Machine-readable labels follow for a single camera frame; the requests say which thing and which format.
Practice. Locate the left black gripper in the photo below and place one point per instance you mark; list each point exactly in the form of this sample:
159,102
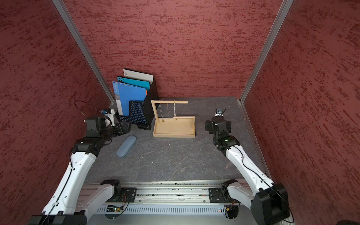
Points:
127,129

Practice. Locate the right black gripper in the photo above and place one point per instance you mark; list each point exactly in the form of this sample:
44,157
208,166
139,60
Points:
209,126

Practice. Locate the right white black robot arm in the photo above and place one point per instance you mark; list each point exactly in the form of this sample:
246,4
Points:
267,200

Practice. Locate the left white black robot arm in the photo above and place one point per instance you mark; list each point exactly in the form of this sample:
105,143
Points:
63,209

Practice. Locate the wooden jewelry display stand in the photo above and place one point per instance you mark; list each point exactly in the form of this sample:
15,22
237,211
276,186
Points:
175,127

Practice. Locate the blue grey glasses case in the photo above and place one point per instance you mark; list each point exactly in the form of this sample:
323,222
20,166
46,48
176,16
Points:
126,146

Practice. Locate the black mesh file holder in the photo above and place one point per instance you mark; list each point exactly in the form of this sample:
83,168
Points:
141,112

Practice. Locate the black stapler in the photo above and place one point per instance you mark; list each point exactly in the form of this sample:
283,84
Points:
144,127

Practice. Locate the blue folder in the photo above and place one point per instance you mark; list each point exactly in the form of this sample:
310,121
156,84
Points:
124,93

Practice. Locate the teal folder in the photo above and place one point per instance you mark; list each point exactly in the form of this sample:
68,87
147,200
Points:
134,82

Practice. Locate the white grey folder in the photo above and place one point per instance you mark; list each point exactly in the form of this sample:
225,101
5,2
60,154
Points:
138,75

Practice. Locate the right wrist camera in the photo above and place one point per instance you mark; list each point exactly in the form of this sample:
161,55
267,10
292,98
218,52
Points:
219,112

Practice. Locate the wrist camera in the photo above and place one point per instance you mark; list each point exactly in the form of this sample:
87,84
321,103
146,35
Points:
110,115
219,112

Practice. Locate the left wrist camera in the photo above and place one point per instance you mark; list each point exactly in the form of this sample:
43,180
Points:
110,115

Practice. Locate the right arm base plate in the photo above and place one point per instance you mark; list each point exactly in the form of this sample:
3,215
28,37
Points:
216,195

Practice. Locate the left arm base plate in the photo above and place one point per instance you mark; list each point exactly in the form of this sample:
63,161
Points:
126,194

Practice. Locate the aluminium mounting rail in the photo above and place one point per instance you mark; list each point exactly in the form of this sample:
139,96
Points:
175,195

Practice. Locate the left aluminium corner post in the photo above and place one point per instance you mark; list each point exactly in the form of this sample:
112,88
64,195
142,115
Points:
65,15

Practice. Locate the aluminium corner post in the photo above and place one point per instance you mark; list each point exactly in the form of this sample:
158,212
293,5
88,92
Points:
279,19
65,15

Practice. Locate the right aluminium corner post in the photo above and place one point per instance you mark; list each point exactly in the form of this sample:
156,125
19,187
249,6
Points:
279,19

